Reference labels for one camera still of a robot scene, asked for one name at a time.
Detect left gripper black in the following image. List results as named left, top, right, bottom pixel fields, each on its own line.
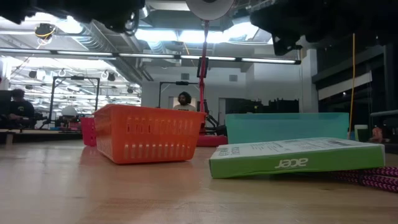
left=93, top=0, right=146, bottom=34

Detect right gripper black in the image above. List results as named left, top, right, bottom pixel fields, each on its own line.
left=250, top=0, right=315, bottom=57

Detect white booklet packet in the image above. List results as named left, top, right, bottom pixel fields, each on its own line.
left=208, top=137, right=386, bottom=179

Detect purple small tool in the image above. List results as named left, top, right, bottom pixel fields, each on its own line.
left=329, top=166, right=398, bottom=194

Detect long linear ceiling light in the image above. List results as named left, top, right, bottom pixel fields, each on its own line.
left=0, top=47, right=302, bottom=65

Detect red desk lamp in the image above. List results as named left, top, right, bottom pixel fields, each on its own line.
left=185, top=0, right=234, bottom=147

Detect white dome object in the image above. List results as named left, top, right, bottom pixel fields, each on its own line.
left=61, top=105, right=78, bottom=118

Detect person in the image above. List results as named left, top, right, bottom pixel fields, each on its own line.
left=172, top=91, right=197, bottom=112
left=7, top=88, right=35, bottom=129

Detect red plastic basket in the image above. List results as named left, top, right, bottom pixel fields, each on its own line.
left=80, top=116, right=97, bottom=147

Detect orange plastic basket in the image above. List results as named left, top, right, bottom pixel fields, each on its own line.
left=93, top=103, right=206, bottom=165

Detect black background monitor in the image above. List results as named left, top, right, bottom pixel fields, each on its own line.
left=0, top=90, right=12, bottom=116

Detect white container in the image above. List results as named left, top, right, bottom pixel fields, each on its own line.
left=354, top=124, right=369, bottom=142

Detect grey horizontal bar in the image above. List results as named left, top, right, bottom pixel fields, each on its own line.
left=369, top=109, right=398, bottom=118

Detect orange bottle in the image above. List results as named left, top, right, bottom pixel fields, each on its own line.
left=372, top=125, right=383, bottom=144

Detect black ceiling dome camera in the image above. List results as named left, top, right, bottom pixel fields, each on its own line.
left=34, top=23, right=57, bottom=40

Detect black background rig frame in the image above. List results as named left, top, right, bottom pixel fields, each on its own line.
left=157, top=80, right=200, bottom=109
left=48, top=75, right=101, bottom=125

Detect yellow hanging cable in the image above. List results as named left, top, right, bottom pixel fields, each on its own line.
left=347, top=32, right=357, bottom=139

